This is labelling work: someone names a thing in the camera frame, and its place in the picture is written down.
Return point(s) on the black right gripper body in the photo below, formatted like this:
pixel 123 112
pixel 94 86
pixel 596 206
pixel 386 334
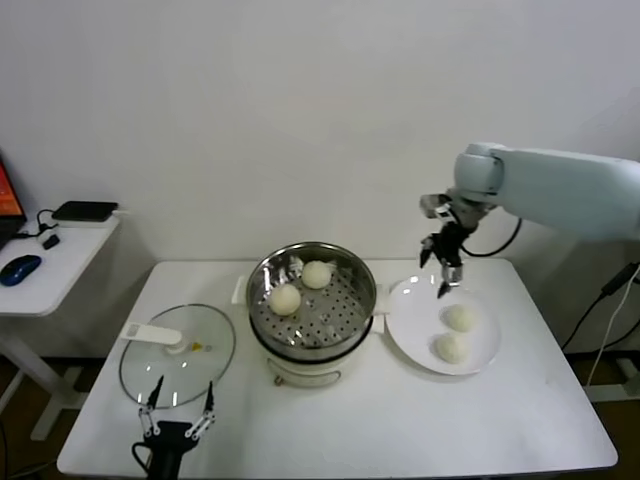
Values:
pixel 449 245

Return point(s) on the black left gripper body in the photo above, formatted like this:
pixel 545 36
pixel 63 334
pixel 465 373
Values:
pixel 167 445

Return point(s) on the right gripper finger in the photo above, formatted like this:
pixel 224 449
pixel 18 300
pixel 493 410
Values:
pixel 451 280
pixel 426 250

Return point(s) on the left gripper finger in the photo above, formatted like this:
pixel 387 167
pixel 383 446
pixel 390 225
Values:
pixel 150 410
pixel 205 415

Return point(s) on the white steamed baozi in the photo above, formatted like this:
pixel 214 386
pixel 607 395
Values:
pixel 285 300
pixel 461 318
pixel 316 275
pixel 451 347

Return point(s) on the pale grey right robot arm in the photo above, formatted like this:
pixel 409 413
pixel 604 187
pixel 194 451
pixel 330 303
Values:
pixel 560 190

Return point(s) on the stainless perforated steamer basket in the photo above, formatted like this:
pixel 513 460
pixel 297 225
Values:
pixel 345 300

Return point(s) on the round glass pot lid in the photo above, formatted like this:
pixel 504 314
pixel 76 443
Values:
pixel 210 360

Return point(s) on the white round plate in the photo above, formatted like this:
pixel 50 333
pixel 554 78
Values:
pixel 410 320

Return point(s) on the small yellow lid sticker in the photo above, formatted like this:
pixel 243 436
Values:
pixel 198 345

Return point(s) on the white side table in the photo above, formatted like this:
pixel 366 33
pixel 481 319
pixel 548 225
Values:
pixel 65 260

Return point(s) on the blue computer mouse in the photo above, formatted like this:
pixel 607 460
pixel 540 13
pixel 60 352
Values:
pixel 19 270

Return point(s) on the small black adapter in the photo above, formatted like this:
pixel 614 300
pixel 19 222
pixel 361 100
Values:
pixel 50 242

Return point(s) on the flat black box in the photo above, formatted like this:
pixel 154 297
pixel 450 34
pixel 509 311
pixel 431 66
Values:
pixel 85 211

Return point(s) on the black laptop with red screen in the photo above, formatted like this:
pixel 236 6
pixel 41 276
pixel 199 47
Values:
pixel 10 200

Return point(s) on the white table foot frame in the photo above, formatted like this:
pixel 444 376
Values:
pixel 615 392

